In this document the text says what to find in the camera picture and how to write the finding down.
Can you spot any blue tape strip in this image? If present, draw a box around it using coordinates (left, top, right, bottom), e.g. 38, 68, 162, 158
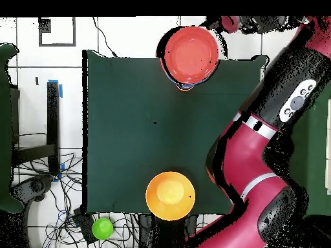
48, 79, 63, 99

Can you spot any black stand base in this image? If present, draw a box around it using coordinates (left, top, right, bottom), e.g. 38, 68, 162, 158
11, 174, 55, 205

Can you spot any black table frame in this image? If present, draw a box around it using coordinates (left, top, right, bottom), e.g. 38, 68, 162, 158
10, 81, 61, 176

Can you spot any large shallow orange bowl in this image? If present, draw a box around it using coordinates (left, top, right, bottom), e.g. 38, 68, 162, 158
160, 25, 220, 85

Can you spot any black square floor marker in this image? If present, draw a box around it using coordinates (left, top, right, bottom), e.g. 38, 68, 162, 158
38, 17, 77, 47

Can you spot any dark green table cloth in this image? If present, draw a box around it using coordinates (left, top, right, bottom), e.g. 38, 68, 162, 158
81, 49, 268, 215

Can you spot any thin black floor cable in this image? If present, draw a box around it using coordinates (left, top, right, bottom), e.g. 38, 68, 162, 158
92, 17, 117, 58

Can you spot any green cup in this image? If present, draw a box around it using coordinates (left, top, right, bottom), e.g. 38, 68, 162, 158
92, 218, 114, 241

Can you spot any large yellow bowl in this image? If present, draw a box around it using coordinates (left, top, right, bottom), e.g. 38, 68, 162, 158
145, 171, 197, 222

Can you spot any large blue bowl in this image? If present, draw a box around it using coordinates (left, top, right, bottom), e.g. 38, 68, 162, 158
165, 73, 211, 88

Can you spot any neighbouring green table cloth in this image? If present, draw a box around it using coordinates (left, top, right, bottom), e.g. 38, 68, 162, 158
289, 82, 331, 217
0, 43, 25, 214

